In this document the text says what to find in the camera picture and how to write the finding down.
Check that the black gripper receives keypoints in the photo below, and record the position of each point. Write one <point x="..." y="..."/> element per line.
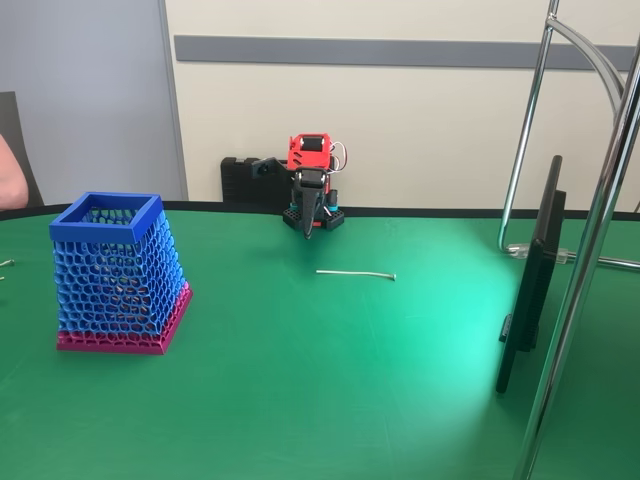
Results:
<point x="309" y="191"/>

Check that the person bare forearm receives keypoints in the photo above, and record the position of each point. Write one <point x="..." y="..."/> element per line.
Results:
<point x="10" y="180"/>

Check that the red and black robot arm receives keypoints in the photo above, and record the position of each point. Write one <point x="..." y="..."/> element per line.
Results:
<point x="300" y="157"/>

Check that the blue and pink mesh basket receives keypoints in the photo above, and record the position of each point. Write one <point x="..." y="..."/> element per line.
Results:
<point x="90" y="234"/>

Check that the black ribbed box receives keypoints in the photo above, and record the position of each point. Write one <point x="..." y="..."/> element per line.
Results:
<point x="237" y="180"/>

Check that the green table cloth black edge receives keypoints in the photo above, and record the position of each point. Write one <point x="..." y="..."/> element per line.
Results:
<point x="300" y="375"/>

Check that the clear plastic clip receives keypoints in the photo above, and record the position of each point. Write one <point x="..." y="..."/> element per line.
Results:
<point x="520" y="248"/>

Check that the chrome tube stand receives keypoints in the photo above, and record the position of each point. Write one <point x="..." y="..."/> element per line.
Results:
<point x="575" y="310"/>

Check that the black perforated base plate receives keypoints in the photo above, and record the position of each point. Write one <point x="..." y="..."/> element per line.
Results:
<point x="334" y="221"/>

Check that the black gripper camera mount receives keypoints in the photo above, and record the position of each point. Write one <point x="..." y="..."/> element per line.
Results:
<point x="265" y="167"/>

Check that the grey wall rail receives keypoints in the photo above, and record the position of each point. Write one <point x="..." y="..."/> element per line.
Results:
<point x="400" y="51"/>

